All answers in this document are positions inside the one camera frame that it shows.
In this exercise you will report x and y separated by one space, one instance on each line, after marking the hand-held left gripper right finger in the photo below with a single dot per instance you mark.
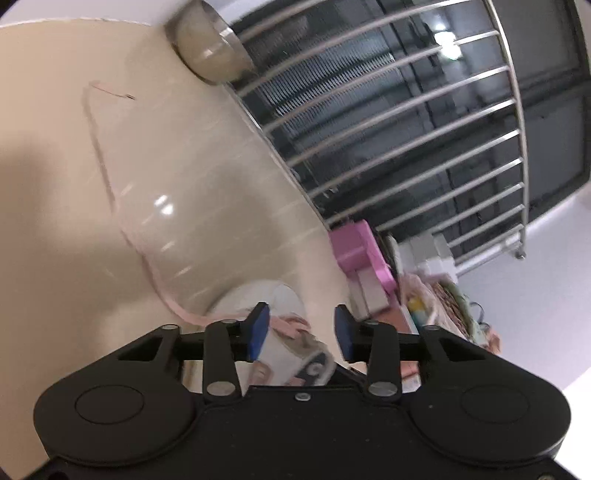
344 332

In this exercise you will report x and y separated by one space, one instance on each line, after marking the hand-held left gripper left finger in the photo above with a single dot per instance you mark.
259 330

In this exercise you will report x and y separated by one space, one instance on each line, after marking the pink shoelace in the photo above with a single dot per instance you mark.
288 325

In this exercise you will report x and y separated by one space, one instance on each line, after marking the white sneaker shoe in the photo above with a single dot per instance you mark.
281 350

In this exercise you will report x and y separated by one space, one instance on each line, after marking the white long box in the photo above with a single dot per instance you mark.
369 290

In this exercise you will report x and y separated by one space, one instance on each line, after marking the pink flat box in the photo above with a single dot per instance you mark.
381 263

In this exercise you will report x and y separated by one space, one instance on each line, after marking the pink square box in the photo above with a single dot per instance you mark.
348 244

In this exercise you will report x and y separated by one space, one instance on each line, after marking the red patterned blanket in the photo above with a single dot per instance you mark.
457 309

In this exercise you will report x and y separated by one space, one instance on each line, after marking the stack of white boxes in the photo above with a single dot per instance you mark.
429 251

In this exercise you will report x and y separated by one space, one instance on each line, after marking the steel window guard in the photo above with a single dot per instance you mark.
524 194

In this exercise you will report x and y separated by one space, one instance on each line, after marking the metal bowl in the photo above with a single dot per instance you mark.
207 46

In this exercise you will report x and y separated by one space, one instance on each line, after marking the dark window with blinds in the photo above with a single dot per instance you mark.
554 92

